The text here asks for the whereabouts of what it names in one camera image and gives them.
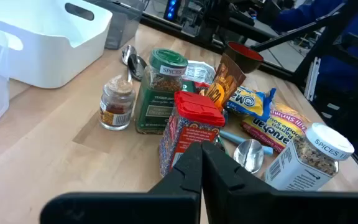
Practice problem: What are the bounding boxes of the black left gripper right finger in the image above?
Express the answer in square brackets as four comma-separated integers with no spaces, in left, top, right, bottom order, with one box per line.
[201,141,358,224]

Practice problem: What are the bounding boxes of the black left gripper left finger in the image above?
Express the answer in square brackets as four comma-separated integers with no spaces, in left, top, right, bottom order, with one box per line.
[40,141,203,224]

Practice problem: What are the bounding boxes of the orange handle silver spoon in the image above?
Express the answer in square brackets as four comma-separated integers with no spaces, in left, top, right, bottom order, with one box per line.
[121,44,139,84]
[232,138,265,174]

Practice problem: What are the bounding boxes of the light blue handle utensil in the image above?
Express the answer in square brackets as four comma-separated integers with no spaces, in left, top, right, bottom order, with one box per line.
[218,129,275,156]

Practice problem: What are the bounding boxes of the red lid patterned spice tin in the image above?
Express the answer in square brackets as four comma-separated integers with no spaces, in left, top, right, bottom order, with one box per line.
[158,90,226,178]

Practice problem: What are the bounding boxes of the white lid spice jar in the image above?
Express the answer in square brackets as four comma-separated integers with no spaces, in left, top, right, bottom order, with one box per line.
[262,121,356,192]

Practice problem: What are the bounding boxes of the green lid spice jar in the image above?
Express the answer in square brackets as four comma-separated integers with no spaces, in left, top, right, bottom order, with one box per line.
[134,48,189,136]

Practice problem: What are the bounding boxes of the blue soy sauce ramen packet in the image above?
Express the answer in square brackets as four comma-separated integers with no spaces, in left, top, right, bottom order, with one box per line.
[224,85,277,123]

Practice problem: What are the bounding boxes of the green rectangular tin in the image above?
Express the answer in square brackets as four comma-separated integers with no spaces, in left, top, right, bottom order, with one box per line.
[181,80,196,93]

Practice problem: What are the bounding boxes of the small glass spice jar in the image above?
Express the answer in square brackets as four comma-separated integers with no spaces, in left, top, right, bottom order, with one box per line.
[98,74,136,131]

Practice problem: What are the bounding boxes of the red ramen packet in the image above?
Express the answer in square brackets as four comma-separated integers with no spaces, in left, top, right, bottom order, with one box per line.
[181,60,217,94]

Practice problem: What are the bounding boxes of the lime chili shrimp ramen packet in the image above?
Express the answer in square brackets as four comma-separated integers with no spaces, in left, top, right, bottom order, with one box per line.
[240,101,313,154]

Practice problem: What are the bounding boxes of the red black bowl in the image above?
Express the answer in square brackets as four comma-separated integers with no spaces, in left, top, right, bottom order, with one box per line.
[223,40,265,75]

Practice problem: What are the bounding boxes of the grey translucent bin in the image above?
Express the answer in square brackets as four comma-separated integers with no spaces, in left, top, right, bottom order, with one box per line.
[84,0,145,50]

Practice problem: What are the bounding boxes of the black computer blue lights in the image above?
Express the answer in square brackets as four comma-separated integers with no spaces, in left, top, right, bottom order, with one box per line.
[163,0,181,22]

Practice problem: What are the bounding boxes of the white plastic bin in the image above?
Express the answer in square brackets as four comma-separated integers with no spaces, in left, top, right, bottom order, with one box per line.
[0,0,114,90]

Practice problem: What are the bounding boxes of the white metal rail bracket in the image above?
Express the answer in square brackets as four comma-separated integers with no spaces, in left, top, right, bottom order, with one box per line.
[303,57,322,103]

